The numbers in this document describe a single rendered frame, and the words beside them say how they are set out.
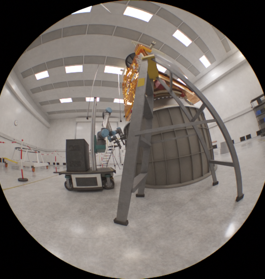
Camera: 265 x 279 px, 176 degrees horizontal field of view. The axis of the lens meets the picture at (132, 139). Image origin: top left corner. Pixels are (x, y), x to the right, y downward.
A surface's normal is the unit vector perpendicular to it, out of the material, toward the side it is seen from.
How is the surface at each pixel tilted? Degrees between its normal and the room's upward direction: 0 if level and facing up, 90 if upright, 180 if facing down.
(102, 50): 180
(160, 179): 90
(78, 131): 90
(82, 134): 90
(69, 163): 90
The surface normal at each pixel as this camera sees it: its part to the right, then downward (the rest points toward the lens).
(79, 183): 0.34, -0.24
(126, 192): -0.35, -0.22
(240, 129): -0.92, 0.02
